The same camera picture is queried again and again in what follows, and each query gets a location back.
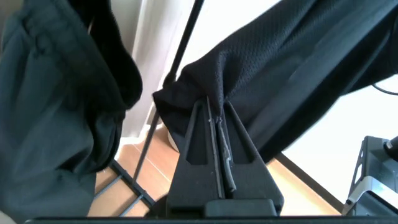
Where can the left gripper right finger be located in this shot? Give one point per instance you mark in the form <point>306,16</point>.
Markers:
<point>252,180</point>

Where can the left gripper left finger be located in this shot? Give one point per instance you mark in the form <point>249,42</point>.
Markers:
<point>196,180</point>

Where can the black shirt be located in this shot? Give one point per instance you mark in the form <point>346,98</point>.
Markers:
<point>280,62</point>

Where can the black shorts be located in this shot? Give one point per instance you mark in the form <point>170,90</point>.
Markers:
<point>46,109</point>

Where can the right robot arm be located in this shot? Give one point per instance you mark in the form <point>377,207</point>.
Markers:
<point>373,161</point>

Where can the black clothes rack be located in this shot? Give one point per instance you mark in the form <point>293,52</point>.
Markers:
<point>183,46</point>

